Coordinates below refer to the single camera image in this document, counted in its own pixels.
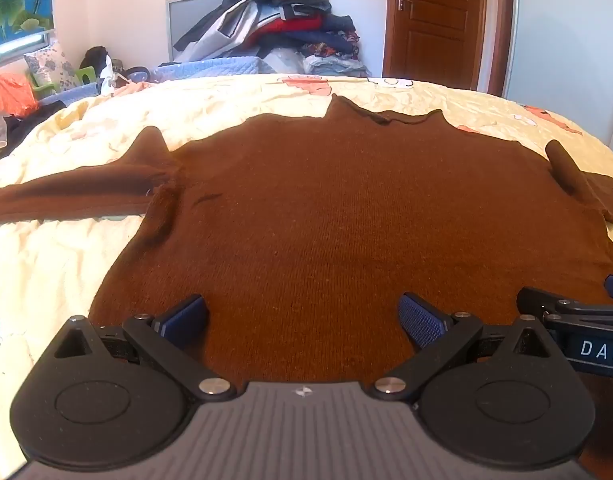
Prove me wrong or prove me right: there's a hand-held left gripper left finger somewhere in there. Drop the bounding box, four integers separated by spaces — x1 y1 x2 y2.
54 294 237 403

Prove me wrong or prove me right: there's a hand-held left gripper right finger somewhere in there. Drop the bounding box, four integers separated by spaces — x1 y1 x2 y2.
369 292 565 403

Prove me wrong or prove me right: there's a brown knit sweater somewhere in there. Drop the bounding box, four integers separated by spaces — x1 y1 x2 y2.
0 94 613 386

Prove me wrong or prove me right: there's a pile of clothes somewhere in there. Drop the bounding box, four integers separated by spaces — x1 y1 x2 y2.
174 0 372 78

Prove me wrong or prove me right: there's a yellow floral bed sheet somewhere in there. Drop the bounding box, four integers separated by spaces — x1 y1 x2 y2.
0 74 613 480

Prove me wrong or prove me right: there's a white sliding wardrobe door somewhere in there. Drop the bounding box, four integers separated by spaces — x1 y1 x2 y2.
504 0 613 150

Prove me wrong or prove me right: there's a white crumpled object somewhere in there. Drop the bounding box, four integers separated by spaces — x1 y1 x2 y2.
99 57 126 96

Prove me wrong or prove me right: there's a blue quilted blanket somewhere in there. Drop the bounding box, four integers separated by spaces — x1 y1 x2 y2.
36 56 267 107

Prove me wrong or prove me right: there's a black cloth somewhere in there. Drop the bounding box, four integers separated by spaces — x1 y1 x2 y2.
0 100 67 170

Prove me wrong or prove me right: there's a green plastic stool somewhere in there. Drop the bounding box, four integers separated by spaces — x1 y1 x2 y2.
26 64 98 98

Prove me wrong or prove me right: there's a black plush bag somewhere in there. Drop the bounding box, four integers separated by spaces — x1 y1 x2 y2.
80 46 110 74

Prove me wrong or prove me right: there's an orange cloth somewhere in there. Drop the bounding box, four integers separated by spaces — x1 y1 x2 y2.
0 74 40 119

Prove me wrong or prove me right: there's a floral pillow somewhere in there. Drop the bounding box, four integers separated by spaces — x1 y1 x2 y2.
24 42 81 93

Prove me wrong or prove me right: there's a brown wooden door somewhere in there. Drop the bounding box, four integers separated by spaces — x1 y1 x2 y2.
385 0 515 97

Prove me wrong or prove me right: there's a grey framed board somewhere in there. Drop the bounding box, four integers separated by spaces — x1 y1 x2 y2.
165 0 232 63

